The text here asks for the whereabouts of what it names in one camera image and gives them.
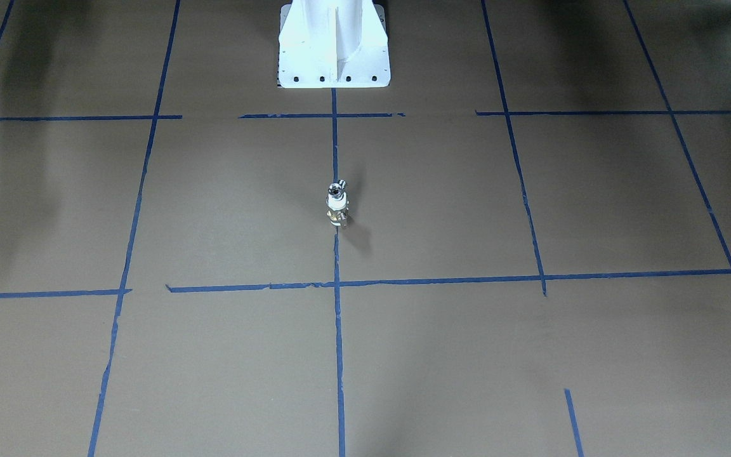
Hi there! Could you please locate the chrome metal pipe fitting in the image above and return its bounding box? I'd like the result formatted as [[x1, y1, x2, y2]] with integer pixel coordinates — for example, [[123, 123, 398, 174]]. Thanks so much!
[[327, 180, 347, 200]]

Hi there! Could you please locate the white brass PPR valve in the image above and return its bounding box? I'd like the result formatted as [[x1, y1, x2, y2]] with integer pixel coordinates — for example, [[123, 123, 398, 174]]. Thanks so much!
[[327, 193, 349, 229]]

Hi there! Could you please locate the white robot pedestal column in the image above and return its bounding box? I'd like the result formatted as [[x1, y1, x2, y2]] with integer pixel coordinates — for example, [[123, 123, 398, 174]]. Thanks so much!
[[277, 1, 392, 89]]

